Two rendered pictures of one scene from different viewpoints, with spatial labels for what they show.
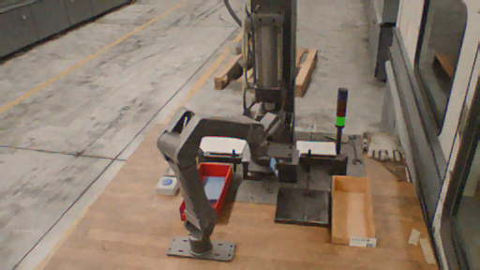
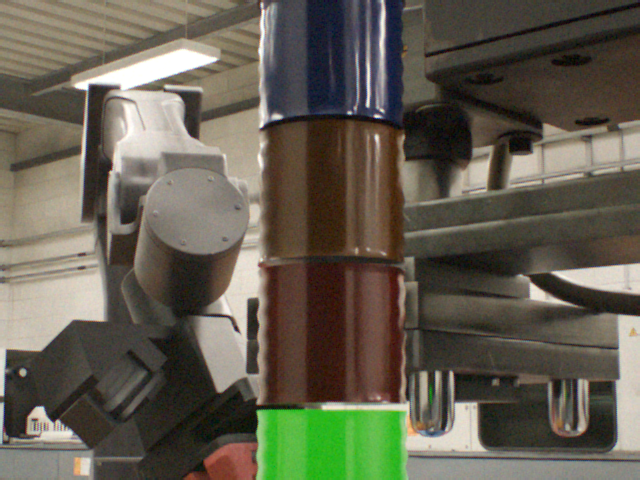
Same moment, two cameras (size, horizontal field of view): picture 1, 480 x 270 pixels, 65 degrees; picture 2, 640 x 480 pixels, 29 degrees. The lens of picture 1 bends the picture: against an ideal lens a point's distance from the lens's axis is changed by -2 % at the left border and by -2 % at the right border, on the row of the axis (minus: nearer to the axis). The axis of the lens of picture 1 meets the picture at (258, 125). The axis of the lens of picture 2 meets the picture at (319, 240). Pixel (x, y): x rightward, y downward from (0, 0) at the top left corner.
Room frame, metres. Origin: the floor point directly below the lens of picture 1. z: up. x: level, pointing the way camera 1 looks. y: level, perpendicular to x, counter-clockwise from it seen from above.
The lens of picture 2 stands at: (1.44, -0.58, 1.08)
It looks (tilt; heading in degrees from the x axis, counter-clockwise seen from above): 9 degrees up; 121
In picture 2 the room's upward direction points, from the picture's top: straight up
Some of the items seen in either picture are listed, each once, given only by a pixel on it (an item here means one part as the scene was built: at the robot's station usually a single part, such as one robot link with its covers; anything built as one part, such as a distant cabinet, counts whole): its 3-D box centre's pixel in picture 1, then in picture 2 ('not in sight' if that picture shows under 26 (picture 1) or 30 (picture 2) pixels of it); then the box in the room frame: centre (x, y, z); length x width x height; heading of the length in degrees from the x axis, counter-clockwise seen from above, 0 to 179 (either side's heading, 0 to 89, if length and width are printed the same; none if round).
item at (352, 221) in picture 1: (352, 209); not in sight; (0.93, -0.29, 0.93); 0.25 x 0.13 x 0.08; 170
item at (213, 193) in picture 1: (211, 187); not in sight; (1.08, 0.18, 0.92); 0.15 x 0.07 x 0.03; 177
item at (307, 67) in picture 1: (269, 67); not in sight; (4.42, -0.16, 0.07); 1.20 x 1.00 x 0.14; 164
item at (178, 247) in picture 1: (200, 240); not in sight; (0.81, 0.18, 0.94); 0.20 x 0.07 x 0.08; 80
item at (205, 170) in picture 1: (207, 190); not in sight; (1.05, 0.18, 0.93); 0.25 x 0.12 x 0.06; 170
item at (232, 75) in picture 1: (247, 60); not in sight; (1.47, 0.03, 1.25); 0.19 x 0.07 x 0.19; 80
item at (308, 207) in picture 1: (302, 206); not in sight; (0.98, -0.14, 0.91); 0.17 x 0.16 x 0.02; 80
